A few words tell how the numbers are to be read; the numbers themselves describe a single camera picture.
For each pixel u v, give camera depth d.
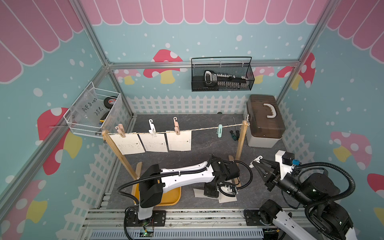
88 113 0.66
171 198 0.75
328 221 0.40
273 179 0.47
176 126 0.56
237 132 1.08
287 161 0.44
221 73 0.92
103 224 0.73
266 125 0.96
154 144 0.62
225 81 0.88
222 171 0.51
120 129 0.54
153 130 0.55
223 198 0.80
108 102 0.81
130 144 0.60
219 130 0.56
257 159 0.55
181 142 0.62
